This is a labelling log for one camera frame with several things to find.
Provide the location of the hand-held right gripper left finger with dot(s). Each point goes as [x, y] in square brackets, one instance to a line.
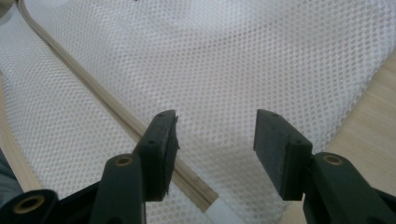
[155, 158]

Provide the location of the white mesh laundry bag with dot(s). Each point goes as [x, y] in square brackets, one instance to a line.
[218, 68]

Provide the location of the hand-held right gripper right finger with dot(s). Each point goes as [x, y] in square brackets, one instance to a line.
[289, 161]

